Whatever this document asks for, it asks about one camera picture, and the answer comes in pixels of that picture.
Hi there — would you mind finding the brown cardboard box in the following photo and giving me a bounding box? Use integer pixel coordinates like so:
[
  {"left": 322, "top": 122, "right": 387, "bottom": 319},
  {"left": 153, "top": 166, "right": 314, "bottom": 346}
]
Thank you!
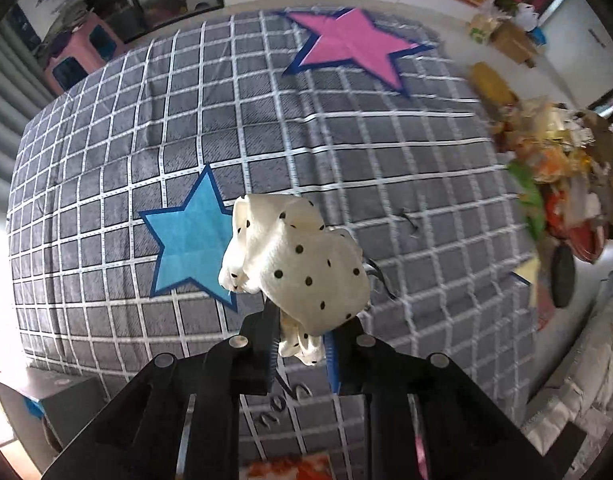
[{"left": 490, "top": 19, "right": 539, "bottom": 68}]

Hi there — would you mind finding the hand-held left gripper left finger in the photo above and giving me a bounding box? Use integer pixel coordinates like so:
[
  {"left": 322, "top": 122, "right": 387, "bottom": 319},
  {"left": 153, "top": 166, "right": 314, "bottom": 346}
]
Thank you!
[{"left": 36, "top": 302, "right": 282, "bottom": 480}]

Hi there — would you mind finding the white polka dot cloth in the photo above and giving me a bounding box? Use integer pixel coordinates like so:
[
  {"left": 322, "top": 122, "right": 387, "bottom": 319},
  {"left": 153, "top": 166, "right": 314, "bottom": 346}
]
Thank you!
[{"left": 218, "top": 192, "right": 371, "bottom": 367}]

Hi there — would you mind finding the pile of snack packets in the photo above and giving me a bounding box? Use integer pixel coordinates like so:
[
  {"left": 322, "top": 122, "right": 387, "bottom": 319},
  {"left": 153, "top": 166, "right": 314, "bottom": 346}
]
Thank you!
[{"left": 479, "top": 0, "right": 613, "bottom": 266}]

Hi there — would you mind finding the pink plastic stool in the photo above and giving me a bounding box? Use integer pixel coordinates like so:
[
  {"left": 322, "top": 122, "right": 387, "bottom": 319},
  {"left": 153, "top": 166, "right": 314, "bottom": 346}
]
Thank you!
[{"left": 40, "top": 19, "right": 120, "bottom": 93}]

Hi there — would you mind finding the white quilt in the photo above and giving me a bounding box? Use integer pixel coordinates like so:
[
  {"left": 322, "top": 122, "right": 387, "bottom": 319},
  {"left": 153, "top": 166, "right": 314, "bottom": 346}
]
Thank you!
[{"left": 520, "top": 267, "right": 613, "bottom": 466}]

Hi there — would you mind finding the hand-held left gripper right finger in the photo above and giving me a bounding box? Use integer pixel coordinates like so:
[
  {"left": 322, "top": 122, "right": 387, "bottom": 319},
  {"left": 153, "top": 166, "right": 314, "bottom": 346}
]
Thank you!
[{"left": 326, "top": 317, "right": 552, "bottom": 480}]

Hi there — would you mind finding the yellow snack packet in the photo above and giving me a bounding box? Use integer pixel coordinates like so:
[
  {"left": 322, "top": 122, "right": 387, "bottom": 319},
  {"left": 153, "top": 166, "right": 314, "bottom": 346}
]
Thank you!
[{"left": 470, "top": 61, "right": 519, "bottom": 107}]

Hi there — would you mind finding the red round mat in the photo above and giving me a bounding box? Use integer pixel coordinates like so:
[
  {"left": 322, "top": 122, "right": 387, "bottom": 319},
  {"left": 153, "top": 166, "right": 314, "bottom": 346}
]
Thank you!
[{"left": 545, "top": 195, "right": 609, "bottom": 263}]

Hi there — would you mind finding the orange fox print tissue pack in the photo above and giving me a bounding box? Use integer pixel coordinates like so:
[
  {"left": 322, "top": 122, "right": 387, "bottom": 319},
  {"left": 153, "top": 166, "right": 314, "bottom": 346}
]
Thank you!
[{"left": 240, "top": 451, "right": 338, "bottom": 480}]

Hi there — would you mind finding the grey checked star blanket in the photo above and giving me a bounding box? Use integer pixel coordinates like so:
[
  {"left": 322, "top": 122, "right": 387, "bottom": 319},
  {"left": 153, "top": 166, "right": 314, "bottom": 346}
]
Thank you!
[{"left": 6, "top": 7, "right": 544, "bottom": 473}]

